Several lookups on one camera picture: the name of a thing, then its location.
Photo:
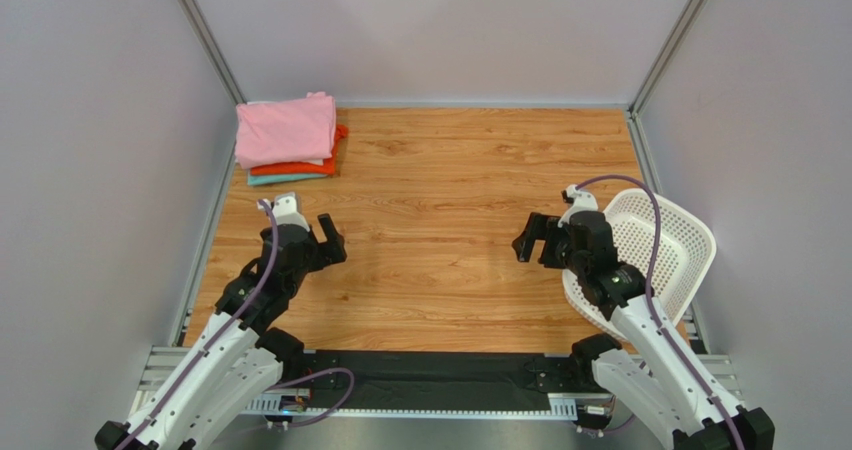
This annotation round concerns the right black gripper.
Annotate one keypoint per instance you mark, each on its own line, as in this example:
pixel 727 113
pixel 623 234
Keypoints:
pixel 548 242

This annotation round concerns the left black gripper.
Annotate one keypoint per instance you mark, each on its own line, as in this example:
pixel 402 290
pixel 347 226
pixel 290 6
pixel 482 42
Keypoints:
pixel 330 251

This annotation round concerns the pink t shirt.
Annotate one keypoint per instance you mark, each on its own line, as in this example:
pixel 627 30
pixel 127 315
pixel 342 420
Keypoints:
pixel 298 130

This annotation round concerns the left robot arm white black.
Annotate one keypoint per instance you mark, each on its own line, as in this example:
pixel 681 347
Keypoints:
pixel 239 354

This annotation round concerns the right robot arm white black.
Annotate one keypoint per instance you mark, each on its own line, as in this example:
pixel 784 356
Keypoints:
pixel 666 363

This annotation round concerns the folded orange t shirt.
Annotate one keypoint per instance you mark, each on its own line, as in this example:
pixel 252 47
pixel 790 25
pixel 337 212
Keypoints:
pixel 326 167

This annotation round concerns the folded teal t shirt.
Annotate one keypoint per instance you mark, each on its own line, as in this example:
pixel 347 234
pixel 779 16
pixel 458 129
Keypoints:
pixel 262 180

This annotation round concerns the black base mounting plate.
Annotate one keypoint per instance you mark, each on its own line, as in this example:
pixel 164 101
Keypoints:
pixel 437 381

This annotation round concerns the white perforated plastic basket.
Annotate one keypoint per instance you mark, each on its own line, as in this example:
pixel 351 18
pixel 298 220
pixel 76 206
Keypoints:
pixel 670 246

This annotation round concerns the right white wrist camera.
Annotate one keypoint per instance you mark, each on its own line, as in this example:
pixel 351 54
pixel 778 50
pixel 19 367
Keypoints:
pixel 577 200

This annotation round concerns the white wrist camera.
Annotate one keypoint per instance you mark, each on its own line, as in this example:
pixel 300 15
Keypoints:
pixel 284 209
pixel 577 200

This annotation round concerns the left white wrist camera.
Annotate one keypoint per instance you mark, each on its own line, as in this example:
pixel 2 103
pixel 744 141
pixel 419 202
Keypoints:
pixel 284 209

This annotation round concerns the right aluminium corner post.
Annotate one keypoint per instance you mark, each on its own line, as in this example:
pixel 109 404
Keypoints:
pixel 670 47

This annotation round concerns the aluminium corner post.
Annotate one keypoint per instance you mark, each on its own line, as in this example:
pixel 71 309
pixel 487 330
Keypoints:
pixel 670 47
pixel 197 20

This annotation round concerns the aluminium frame rail front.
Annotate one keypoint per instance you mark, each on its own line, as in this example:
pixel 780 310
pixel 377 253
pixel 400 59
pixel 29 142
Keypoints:
pixel 213 384

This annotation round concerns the left aluminium corner post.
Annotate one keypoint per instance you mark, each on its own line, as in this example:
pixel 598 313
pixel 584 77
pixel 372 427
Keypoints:
pixel 197 20

